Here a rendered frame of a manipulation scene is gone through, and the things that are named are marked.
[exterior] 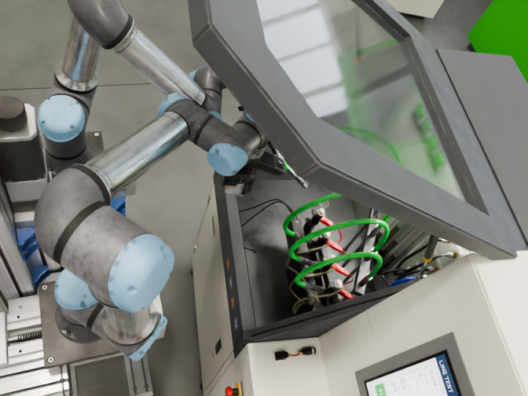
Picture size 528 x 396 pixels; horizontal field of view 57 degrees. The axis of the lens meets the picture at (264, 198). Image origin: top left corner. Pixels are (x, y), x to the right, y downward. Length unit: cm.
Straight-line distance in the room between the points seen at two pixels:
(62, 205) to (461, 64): 124
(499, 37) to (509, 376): 359
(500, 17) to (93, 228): 401
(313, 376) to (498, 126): 87
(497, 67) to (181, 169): 181
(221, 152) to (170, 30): 273
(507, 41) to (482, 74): 271
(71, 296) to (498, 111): 123
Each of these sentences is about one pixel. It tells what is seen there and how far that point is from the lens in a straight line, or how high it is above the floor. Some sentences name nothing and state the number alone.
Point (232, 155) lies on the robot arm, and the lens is 100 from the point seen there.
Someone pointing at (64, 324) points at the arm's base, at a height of 110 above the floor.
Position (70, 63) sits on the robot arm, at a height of 135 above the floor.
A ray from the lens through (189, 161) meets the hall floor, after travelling 292.
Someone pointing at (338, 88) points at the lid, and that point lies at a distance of 84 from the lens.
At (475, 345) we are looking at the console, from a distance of 111.
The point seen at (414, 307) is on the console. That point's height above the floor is 136.
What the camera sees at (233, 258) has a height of 95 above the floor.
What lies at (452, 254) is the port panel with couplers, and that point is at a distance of 143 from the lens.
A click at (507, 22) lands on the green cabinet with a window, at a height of 45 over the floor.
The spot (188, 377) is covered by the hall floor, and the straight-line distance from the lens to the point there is 241.
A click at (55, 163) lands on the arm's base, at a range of 153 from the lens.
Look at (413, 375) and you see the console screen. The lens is 123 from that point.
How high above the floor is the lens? 234
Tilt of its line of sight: 55 degrees down
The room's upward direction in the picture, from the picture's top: 25 degrees clockwise
